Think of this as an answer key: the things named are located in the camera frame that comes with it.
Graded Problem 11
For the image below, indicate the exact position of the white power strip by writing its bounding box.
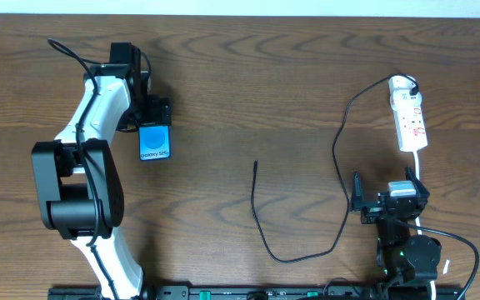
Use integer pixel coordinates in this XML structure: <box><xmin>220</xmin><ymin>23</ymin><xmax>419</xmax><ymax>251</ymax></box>
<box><xmin>388</xmin><ymin>75</ymin><xmax>428</xmax><ymax>153</ymax></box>

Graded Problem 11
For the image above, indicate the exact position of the black charger cable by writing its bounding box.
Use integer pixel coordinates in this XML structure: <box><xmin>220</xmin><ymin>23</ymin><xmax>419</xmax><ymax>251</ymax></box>
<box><xmin>250</xmin><ymin>72</ymin><xmax>420</xmax><ymax>264</ymax></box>

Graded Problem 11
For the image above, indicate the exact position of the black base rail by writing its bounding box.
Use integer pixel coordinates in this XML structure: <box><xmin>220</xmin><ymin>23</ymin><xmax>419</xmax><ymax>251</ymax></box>
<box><xmin>47</xmin><ymin>283</ymin><xmax>462</xmax><ymax>300</ymax></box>

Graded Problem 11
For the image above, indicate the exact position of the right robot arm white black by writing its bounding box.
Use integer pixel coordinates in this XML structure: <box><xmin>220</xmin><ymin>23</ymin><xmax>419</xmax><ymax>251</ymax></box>
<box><xmin>351</xmin><ymin>167</ymin><xmax>442</xmax><ymax>283</ymax></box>

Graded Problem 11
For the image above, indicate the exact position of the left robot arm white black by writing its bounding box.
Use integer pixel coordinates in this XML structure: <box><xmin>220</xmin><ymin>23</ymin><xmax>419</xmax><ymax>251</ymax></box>
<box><xmin>31</xmin><ymin>38</ymin><xmax>172</xmax><ymax>299</ymax></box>

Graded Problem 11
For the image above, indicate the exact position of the blue Galaxy smartphone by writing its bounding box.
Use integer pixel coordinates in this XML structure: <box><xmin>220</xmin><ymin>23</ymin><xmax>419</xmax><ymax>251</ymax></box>
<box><xmin>138</xmin><ymin>125</ymin><xmax>171</xmax><ymax>161</ymax></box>

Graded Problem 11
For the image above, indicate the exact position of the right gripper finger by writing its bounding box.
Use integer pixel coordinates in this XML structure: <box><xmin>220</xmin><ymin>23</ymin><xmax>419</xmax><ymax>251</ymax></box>
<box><xmin>405</xmin><ymin>166</ymin><xmax>429</xmax><ymax>199</ymax></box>
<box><xmin>351</xmin><ymin>172</ymin><xmax>364</xmax><ymax>211</ymax></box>

